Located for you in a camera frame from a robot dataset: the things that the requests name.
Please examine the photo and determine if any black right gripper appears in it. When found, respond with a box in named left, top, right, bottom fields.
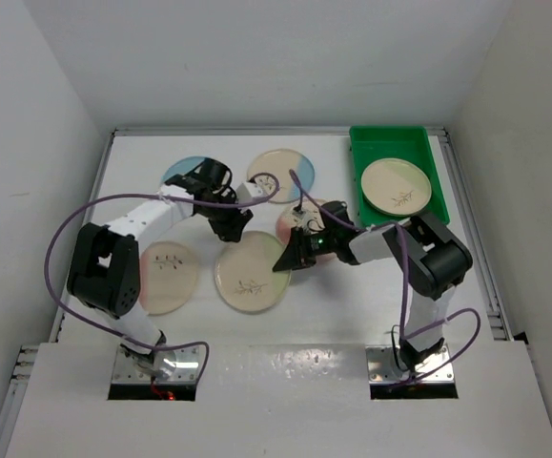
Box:
left=275, top=225, right=338, bottom=271

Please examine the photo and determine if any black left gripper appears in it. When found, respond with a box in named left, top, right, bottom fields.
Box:
left=197, top=188, right=251, bottom=240

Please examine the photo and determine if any pink and cream plate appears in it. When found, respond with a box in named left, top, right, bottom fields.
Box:
left=276, top=199, right=318, bottom=251

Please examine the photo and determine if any green cream plate with sprig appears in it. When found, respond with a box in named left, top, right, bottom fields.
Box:
left=214, top=231, right=292, bottom=314

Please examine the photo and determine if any blue and cream plate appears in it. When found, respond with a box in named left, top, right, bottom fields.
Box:
left=247, top=149, right=316, bottom=204

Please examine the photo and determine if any green and cream plate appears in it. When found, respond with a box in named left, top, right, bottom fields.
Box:
left=360, top=158, right=432, bottom=217

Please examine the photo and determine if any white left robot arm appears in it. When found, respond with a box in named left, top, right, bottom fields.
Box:
left=67, top=182, right=264, bottom=380

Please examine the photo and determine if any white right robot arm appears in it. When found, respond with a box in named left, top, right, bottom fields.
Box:
left=272, top=200, right=473, bottom=370

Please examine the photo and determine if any green plastic bin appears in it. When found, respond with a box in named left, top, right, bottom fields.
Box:
left=349, top=126, right=450, bottom=226

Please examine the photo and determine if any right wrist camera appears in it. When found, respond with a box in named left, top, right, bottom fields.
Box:
left=291, top=205, right=324, bottom=233

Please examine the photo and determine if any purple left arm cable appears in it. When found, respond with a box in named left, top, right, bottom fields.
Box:
left=44, top=170, right=281, bottom=383

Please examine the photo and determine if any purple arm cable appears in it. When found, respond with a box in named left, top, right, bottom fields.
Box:
left=287, top=170, right=482, bottom=385
left=44, top=170, right=281, bottom=383

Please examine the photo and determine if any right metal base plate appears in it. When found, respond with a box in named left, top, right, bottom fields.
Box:
left=365, top=344, right=455, bottom=385

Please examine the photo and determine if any metal base plate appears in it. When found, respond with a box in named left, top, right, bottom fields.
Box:
left=112, top=345, right=200, bottom=385
left=365, top=344, right=455, bottom=385

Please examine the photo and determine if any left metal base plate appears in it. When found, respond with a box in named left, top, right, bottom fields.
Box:
left=112, top=345, right=200, bottom=385

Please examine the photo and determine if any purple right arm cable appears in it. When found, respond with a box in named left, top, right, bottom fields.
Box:
left=287, top=170, right=482, bottom=385

